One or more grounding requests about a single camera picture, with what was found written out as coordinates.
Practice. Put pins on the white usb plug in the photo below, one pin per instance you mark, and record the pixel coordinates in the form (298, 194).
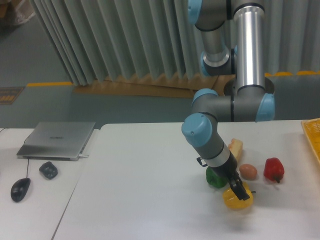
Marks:
(81, 156)

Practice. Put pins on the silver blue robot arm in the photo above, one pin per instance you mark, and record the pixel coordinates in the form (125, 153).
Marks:
(232, 35)

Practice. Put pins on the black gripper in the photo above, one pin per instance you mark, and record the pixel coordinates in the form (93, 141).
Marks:
(229, 170)

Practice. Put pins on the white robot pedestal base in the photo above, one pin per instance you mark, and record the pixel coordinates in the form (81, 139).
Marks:
(230, 88)

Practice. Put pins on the pale green pleated curtain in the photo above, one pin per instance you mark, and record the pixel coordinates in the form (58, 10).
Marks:
(99, 39)

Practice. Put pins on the yellow bell pepper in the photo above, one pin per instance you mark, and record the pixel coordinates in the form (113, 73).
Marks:
(232, 201)

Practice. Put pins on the red bell pepper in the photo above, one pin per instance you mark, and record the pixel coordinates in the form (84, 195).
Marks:
(274, 170)

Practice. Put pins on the brown egg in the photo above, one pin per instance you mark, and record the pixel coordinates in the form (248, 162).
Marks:
(248, 171)

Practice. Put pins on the floor warning sticker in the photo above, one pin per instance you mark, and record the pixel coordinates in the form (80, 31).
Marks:
(9, 94)

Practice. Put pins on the black computer mouse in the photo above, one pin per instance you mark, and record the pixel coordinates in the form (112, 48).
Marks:
(19, 189)

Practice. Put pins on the toy bread slice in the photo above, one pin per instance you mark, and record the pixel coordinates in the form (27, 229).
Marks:
(236, 148)

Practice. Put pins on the cardboard box top left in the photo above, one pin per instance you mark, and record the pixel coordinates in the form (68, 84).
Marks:
(15, 12)

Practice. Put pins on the silver laptop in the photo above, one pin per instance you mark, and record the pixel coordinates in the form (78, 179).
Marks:
(57, 140)

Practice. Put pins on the dark grey small gadget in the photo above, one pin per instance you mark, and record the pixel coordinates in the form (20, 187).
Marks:
(48, 170)

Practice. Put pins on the yellow woven basket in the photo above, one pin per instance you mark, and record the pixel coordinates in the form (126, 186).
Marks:
(311, 129)

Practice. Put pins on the green bell pepper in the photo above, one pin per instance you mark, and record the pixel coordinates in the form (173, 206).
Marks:
(214, 180)

